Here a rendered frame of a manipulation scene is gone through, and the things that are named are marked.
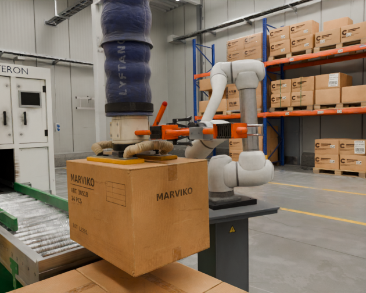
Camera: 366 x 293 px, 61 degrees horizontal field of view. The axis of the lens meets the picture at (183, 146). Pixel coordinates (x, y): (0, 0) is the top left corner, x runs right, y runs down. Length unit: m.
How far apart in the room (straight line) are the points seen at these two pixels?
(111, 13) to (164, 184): 0.77
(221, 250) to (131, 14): 1.34
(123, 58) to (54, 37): 10.17
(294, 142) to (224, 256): 8.42
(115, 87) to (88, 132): 10.23
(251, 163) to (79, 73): 10.19
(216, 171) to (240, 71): 0.61
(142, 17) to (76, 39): 10.45
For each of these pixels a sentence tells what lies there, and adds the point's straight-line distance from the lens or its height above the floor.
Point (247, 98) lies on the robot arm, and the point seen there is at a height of 1.38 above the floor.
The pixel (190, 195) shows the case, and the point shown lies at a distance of 1.34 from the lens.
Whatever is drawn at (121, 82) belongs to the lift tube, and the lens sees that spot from 1.42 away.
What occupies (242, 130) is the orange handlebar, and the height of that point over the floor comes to 1.21.
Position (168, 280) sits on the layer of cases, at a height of 0.54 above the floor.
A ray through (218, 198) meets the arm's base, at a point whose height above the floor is 0.79.
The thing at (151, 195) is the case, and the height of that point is 0.96.
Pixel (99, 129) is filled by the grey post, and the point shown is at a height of 1.22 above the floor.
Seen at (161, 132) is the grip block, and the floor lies 1.20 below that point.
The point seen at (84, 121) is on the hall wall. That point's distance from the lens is 11.57.
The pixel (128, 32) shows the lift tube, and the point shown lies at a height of 1.63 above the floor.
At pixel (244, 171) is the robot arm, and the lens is 1.88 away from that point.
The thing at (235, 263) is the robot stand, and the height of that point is 0.40.
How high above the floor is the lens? 1.22
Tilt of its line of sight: 3 degrees down
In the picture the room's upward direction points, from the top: 1 degrees counter-clockwise
